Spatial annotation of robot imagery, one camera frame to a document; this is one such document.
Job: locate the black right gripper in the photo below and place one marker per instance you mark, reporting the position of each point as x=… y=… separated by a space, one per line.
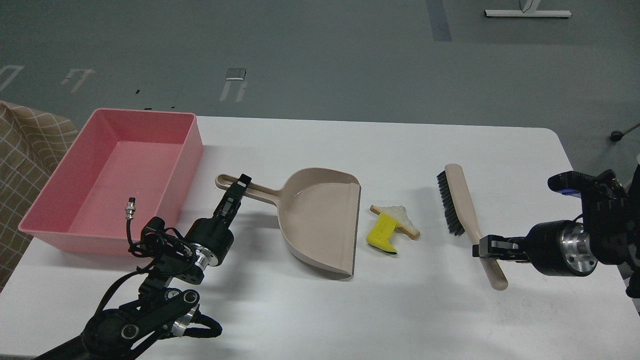
x=557 y=249

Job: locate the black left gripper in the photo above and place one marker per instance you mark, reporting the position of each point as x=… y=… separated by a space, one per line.
x=212 y=237

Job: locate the beige hand brush black bristles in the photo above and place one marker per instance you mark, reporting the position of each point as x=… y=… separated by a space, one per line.
x=461 y=218

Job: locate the beige plastic dustpan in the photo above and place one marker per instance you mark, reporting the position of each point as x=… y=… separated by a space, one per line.
x=318 y=214

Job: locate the yellow sponge piece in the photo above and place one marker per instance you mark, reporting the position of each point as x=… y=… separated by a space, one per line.
x=380 y=234

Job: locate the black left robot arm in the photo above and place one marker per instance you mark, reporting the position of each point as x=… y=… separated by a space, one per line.
x=141 y=307

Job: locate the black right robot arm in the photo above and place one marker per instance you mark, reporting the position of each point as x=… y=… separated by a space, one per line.
x=605 y=232

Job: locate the pink plastic bin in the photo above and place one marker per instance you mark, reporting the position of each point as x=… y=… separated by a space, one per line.
x=151 y=156

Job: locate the grey floor outlet plate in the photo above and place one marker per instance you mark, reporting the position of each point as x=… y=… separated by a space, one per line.
x=235 y=74

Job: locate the black caster wheel leg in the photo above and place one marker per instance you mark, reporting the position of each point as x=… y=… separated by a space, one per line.
x=618 y=135

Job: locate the beige checkered cloth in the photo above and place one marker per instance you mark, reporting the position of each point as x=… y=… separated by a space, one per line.
x=32 y=144

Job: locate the white table leg base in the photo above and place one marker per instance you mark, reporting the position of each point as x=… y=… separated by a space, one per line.
x=528 y=9

